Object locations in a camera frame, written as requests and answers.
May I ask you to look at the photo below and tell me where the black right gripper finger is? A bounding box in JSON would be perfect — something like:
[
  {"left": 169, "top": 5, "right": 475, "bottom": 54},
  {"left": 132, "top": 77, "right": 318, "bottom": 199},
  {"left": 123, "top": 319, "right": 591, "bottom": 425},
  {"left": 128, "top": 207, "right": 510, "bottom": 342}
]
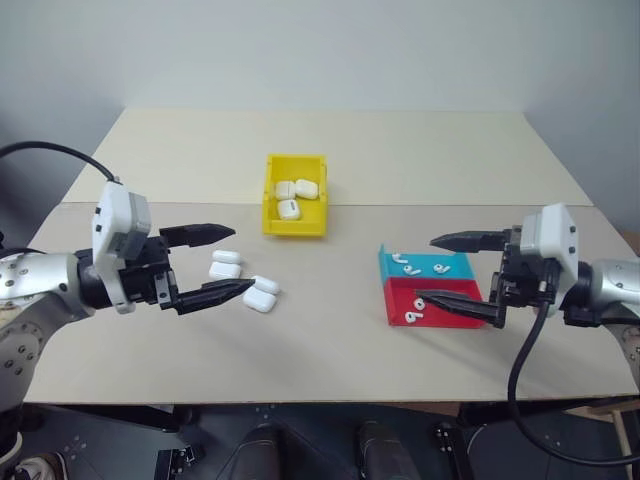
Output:
[
  {"left": 413, "top": 288, "right": 507, "bottom": 329},
  {"left": 429, "top": 229, "right": 512, "bottom": 254}
]

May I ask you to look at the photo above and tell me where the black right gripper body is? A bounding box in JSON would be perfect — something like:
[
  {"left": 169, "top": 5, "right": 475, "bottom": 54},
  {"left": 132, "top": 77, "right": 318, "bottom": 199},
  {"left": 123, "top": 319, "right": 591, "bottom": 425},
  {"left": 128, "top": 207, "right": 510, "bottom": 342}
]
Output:
[{"left": 487, "top": 225, "right": 556, "bottom": 310}]

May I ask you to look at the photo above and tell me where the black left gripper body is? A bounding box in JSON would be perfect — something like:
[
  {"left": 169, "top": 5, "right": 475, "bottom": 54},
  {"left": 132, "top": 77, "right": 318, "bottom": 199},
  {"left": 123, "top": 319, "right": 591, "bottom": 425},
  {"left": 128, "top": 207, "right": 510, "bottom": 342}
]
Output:
[{"left": 119, "top": 235, "right": 182, "bottom": 313}]

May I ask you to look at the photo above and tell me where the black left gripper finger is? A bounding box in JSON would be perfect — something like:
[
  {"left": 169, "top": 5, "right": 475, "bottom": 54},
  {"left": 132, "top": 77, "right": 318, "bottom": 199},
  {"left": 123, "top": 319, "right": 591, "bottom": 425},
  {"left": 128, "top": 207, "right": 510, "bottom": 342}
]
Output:
[
  {"left": 159, "top": 222, "right": 237, "bottom": 250},
  {"left": 176, "top": 278, "right": 257, "bottom": 317}
]

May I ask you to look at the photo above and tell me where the yellow plastic bin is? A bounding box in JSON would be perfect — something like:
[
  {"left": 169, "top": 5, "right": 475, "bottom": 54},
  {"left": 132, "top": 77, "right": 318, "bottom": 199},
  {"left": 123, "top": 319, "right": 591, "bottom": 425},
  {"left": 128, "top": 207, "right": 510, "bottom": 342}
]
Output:
[{"left": 261, "top": 153, "right": 330, "bottom": 242}]

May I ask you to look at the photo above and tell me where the red plastic tray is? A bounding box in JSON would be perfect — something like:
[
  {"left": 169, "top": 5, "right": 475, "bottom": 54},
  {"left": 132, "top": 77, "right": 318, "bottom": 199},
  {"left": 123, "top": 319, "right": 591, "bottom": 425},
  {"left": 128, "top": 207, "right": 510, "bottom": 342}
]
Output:
[{"left": 381, "top": 277, "right": 490, "bottom": 331}]

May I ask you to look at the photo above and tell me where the blue plastic tray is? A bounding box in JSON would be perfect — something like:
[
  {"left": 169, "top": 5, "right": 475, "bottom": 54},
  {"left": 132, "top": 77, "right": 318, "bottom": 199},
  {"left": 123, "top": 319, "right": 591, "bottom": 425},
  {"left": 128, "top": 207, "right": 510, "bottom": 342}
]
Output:
[{"left": 377, "top": 243, "right": 477, "bottom": 282}]

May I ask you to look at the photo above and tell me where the dark rounded shape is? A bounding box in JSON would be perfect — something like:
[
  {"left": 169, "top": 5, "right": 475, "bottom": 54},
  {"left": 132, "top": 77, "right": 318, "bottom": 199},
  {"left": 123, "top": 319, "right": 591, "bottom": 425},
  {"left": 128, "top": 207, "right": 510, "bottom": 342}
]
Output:
[
  {"left": 355, "top": 420, "right": 422, "bottom": 480},
  {"left": 226, "top": 422, "right": 282, "bottom": 480}
]

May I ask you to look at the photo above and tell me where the white sneaker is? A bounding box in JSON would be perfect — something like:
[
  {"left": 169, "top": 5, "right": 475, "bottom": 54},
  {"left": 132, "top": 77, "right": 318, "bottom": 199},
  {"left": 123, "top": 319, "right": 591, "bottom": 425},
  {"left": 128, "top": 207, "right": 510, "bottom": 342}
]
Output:
[{"left": 18, "top": 451, "right": 70, "bottom": 480}]

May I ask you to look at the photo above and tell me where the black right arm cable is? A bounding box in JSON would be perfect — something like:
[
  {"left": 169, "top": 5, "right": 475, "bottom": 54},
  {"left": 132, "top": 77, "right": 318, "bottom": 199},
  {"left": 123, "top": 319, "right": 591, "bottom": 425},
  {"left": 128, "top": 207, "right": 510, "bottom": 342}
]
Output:
[{"left": 506, "top": 259, "right": 640, "bottom": 469}]

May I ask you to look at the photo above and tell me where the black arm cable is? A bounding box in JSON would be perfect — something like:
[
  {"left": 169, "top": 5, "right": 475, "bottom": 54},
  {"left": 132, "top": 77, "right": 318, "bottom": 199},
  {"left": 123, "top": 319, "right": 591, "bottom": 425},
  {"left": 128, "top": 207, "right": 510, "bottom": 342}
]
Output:
[
  {"left": 0, "top": 142, "right": 122, "bottom": 184},
  {"left": 506, "top": 259, "right": 640, "bottom": 469}
]

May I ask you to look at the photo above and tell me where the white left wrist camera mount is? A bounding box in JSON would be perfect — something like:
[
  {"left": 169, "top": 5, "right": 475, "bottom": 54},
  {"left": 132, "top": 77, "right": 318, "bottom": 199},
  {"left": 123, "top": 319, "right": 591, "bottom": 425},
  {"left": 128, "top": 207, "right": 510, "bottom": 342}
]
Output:
[{"left": 91, "top": 180, "right": 152, "bottom": 315}]

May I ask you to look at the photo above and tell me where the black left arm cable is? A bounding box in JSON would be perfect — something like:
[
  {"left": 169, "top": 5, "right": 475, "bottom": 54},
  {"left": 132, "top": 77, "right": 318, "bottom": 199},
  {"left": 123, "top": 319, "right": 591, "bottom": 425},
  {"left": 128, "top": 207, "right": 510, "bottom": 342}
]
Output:
[{"left": 0, "top": 142, "right": 122, "bottom": 184}]

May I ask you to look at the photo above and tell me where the wooden frame piece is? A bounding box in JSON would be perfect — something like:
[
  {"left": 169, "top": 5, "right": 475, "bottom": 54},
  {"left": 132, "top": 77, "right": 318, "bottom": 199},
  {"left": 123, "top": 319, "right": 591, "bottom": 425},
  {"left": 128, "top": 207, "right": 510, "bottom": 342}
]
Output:
[{"left": 563, "top": 398, "right": 640, "bottom": 457}]

